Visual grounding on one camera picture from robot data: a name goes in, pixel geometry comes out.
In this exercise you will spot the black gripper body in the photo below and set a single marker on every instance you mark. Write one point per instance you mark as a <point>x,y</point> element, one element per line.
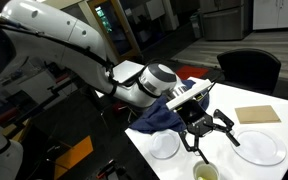
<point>194,116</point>

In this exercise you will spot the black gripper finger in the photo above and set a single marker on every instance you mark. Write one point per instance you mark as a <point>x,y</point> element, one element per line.
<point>227,128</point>
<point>195,147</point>

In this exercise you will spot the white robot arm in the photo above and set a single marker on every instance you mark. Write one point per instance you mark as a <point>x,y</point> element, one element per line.
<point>31,28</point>

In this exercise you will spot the white paper cup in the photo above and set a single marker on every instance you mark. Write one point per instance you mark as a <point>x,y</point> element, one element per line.
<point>203,171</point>

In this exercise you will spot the clear plate near cloth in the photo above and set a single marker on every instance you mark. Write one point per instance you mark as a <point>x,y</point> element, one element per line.
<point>164,144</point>

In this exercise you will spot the brown cardboard square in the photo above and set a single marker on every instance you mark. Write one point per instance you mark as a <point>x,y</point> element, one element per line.
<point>257,114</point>

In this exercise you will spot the blue cloth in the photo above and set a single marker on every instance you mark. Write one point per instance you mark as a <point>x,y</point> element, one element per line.
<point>158,118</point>

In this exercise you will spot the clear plate near cardboard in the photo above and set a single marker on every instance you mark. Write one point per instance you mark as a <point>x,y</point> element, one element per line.
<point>260,147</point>

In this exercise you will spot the black chair at table end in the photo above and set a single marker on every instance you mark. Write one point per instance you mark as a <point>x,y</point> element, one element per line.
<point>251,69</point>

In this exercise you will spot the white background table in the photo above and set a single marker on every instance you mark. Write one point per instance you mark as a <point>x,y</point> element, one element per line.
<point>125,73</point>

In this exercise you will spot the stainless steel refrigerator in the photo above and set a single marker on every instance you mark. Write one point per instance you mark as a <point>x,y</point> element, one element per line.
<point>225,20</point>

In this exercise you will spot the white kitchen cabinets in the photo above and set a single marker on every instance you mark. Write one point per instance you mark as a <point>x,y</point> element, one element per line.
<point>270,14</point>

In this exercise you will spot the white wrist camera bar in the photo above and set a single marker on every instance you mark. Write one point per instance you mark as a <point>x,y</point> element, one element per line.
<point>188,95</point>

